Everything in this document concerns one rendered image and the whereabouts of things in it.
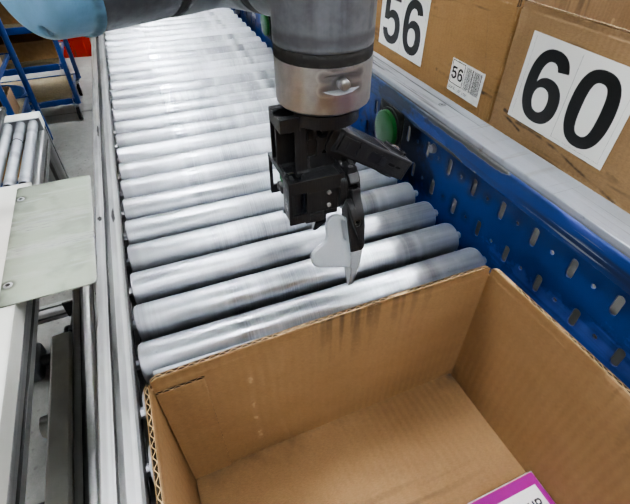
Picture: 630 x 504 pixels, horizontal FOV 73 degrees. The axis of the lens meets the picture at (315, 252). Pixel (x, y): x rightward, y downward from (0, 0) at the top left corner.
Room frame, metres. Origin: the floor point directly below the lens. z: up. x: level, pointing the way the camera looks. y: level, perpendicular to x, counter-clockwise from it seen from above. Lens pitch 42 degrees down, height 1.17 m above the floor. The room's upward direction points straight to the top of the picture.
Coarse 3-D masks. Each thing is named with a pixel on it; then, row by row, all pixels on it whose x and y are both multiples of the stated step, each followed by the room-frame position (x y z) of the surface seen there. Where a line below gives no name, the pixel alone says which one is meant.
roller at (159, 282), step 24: (384, 216) 0.56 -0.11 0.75; (408, 216) 0.56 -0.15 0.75; (432, 216) 0.57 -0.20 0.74; (264, 240) 0.50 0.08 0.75; (288, 240) 0.50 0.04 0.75; (312, 240) 0.50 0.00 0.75; (168, 264) 0.45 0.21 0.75; (192, 264) 0.44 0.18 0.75; (216, 264) 0.45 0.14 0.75; (240, 264) 0.45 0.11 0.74; (264, 264) 0.46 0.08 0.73; (144, 288) 0.40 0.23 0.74; (168, 288) 0.41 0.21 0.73; (192, 288) 0.42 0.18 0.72
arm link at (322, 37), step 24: (264, 0) 0.40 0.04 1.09; (288, 0) 0.37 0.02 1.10; (312, 0) 0.36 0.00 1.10; (336, 0) 0.36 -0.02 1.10; (360, 0) 0.37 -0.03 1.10; (288, 24) 0.37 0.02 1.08; (312, 24) 0.36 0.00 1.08; (336, 24) 0.36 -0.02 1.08; (360, 24) 0.37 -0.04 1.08; (288, 48) 0.37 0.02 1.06; (312, 48) 0.36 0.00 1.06; (336, 48) 0.36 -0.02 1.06; (360, 48) 0.38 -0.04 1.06
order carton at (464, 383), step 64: (320, 320) 0.20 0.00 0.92; (384, 320) 0.23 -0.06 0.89; (448, 320) 0.25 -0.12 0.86; (512, 320) 0.23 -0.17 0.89; (192, 384) 0.16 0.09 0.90; (256, 384) 0.18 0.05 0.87; (320, 384) 0.20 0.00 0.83; (384, 384) 0.23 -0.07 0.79; (448, 384) 0.25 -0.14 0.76; (512, 384) 0.20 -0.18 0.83; (576, 384) 0.17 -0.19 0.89; (192, 448) 0.15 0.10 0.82; (256, 448) 0.18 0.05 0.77; (320, 448) 0.18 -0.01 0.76; (384, 448) 0.18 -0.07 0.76; (448, 448) 0.18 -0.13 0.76; (512, 448) 0.18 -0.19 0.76; (576, 448) 0.14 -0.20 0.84
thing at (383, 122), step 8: (384, 112) 0.75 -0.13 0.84; (376, 120) 0.77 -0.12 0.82; (384, 120) 0.74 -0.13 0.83; (392, 120) 0.73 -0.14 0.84; (376, 128) 0.76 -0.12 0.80; (384, 128) 0.73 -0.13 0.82; (392, 128) 0.72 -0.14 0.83; (376, 136) 0.76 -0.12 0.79; (384, 136) 0.73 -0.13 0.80; (392, 136) 0.71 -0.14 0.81
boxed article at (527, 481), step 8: (528, 472) 0.15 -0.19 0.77; (512, 480) 0.15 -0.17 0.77; (520, 480) 0.15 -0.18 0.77; (528, 480) 0.15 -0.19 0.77; (536, 480) 0.15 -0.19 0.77; (496, 488) 0.14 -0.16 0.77; (504, 488) 0.14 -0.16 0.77; (512, 488) 0.14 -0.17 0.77; (520, 488) 0.14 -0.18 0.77; (528, 488) 0.14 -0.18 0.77; (536, 488) 0.14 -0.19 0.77; (488, 496) 0.13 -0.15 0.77; (496, 496) 0.13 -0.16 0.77; (504, 496) 0.13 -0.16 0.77; (512, 496) 0.13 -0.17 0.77; (520, 496) 0.13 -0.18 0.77; (528, 496) 0.13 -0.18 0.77; (536, 496) 0.13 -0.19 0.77; (544, 496) 0.13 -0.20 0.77
